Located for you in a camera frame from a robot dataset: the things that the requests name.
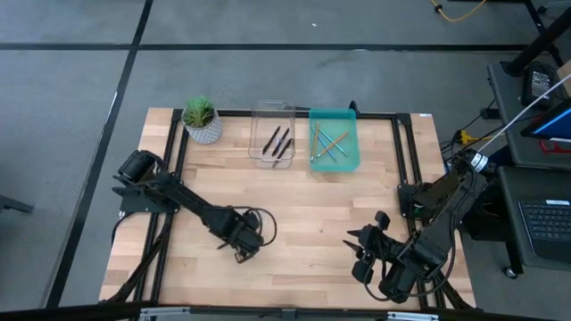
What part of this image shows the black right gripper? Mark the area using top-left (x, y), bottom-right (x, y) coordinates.
top-left (342, 210), bottom-right (405, 284)

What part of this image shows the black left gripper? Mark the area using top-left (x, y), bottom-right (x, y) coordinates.
top-left (213, 207), bottom-right (265, 265)

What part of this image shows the blue pencil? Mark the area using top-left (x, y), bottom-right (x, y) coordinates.
top-left (314, 132), bottom-right (337, 162)

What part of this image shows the orange pencil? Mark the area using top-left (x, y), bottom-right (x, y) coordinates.
top-left (315, 131), bottom-right (351, 159)
top-left (310, 120), bottom-right (321, 164)

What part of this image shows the light teal pencil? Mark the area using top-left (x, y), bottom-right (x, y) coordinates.
top-left (319, 128), bottom-right (348, 157)

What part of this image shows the teal plastic bin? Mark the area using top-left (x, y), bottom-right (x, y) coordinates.
top-left (308, 107), bottom-right (361, 173)

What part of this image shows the clear plastic bin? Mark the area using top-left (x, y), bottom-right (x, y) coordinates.
top-left (247, 99), bottom-right (297, 169)

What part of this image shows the green plant in white pot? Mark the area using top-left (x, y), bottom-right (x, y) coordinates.
top-left (182, 95), bottom-right (223, 145)

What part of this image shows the black rolling cart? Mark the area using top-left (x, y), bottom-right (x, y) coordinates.
top-left (459, 177), bottom-right (523, 281)

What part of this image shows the black crossbar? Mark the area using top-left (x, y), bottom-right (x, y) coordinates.
top-left (0, 301), bottom-right (571, 321)

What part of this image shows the black laptop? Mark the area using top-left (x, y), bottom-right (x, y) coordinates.
top-left (517, 199), bottom-right (571, 264)

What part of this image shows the grey side table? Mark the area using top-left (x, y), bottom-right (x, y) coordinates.
top-left (485, 60), bottom-right (571, 170)

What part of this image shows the red item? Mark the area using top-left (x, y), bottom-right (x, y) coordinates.
top-left (538, 139), bottom-right (571, 156)

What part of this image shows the black tablet with blue screen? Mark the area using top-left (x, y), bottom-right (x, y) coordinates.
top-left (520, 98), bottom-right (571, 140)

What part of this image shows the grey furniture leg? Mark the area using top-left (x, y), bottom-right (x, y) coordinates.
top-left (0, 194), bottom-right (36, 215)

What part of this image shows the black stand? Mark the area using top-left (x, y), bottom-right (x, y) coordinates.
top-left (501, 0), bottom-right (571, 78)

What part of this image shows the silver bracket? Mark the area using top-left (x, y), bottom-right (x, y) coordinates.
top-left (386, 310), bottom-right (441, 321)
top-left (138, 306), bottom-right (192, 321)

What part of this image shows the black aluminium table frame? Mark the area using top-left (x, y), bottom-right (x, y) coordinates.
top-left (100, 106), bottom-right (476, 313)

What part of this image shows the yellow extension cord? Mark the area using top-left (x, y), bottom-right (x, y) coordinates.
top-left (453, 128), bottom-right (492, 146)

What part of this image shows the white cable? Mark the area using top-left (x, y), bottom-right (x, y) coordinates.
top-left (476, 73), bottom-right (571, 155)

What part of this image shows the yellow cable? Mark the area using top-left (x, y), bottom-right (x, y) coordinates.
top-left (429, 0), bottom-right (487, 22)

